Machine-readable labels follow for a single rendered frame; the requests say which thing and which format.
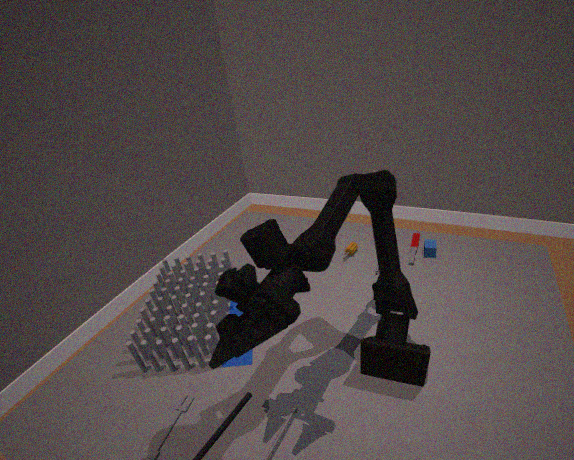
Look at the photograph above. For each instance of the blue block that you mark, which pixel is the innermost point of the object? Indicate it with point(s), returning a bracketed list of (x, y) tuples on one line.
[(430, 249)]

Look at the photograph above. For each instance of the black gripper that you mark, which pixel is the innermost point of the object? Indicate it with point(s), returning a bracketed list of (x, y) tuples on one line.
[(261, 319)]

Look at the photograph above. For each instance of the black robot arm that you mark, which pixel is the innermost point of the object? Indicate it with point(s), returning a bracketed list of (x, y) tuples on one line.
[(314, 249)]

